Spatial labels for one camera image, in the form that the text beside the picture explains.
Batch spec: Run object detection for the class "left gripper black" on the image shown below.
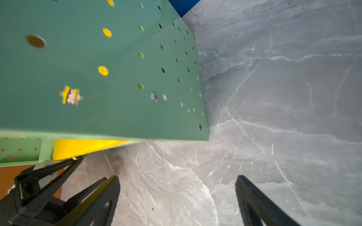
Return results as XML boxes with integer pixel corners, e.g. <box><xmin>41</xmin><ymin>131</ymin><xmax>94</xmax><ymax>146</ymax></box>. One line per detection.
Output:
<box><xmin>0</xmin><ymin>155</ymin><xmax>108</xmax><ymax>226</ymax></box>

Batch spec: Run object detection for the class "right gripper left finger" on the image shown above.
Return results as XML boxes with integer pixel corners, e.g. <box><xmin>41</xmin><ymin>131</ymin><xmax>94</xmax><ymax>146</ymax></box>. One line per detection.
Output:
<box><xmin>56</xmin><ymin>176</ymin><xmax>120</xmax><ymax>226</ymax></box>

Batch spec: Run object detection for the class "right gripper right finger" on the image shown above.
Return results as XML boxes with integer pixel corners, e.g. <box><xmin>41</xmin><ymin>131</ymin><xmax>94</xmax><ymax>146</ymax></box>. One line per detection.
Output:
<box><xmin>235</xmin><ymin>175</ymin><xmax>299</xmax><ymax>226</ymax></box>

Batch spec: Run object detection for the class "yellow book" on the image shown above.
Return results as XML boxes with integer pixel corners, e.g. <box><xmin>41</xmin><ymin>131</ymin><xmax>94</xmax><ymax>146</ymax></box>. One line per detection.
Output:
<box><xmin>53</xmin><ymin>139</ymin><xmax>131</xmax><ymax>161</ymax></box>

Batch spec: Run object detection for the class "green wooden two-tier shelf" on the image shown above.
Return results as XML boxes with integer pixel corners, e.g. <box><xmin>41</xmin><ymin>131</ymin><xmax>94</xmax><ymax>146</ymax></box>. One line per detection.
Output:
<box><xmin>1</xmin><ymin>1</ymin><xmax>209</xmax><ymax>167</ymax></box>

